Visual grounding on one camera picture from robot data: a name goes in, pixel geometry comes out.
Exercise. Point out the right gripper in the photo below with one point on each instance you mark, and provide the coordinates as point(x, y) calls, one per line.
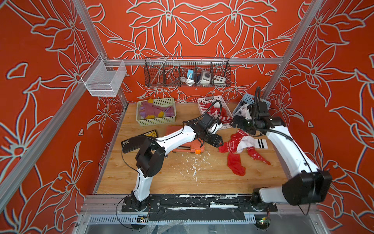
point(240, 124)

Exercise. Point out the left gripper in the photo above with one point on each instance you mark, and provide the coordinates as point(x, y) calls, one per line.
point(216, 141)

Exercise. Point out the red christmas sock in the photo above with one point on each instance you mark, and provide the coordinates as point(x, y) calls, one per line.
point(213, 109)

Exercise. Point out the white black striped crew sock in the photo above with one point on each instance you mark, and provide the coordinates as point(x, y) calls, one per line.
point(249, 141)

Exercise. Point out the red white striped santa sock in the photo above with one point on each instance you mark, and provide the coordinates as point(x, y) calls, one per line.
point(225, 119)

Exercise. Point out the purple ribbed sock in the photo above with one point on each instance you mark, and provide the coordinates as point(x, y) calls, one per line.
point(148, 110)

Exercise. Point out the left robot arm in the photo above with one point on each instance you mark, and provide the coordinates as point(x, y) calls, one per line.
point(150, 157)

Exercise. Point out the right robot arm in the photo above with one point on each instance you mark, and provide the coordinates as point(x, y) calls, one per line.
point(307, 183)

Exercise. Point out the blue plastic basket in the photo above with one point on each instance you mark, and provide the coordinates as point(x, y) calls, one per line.
point(248, 99)

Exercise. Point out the white plastic basket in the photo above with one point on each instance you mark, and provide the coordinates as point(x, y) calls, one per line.
point(213, 100)

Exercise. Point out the green plastic basket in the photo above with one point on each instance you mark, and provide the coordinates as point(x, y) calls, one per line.
point(164, 102)

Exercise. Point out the orange plastic tool case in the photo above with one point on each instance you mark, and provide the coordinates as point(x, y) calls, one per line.
point(195, 147)

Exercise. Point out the white power adapter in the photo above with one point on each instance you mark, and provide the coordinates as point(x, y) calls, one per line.
point(189, 78)

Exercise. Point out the white socket cube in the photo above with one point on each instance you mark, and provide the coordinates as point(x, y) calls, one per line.
point(204, 78)

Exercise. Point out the white button box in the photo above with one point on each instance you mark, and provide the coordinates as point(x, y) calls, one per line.
point(219, 80)

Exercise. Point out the black yellow bit box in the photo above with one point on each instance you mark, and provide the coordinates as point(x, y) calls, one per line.
point(136, 142)

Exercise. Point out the black wire wall basket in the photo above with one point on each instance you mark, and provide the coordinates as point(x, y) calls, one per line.
point(165, 72)

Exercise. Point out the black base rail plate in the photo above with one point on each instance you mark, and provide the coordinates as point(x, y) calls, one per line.
point(198, 208)

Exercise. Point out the white wire wall basket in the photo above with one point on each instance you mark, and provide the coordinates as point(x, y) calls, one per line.
point(102, 82)

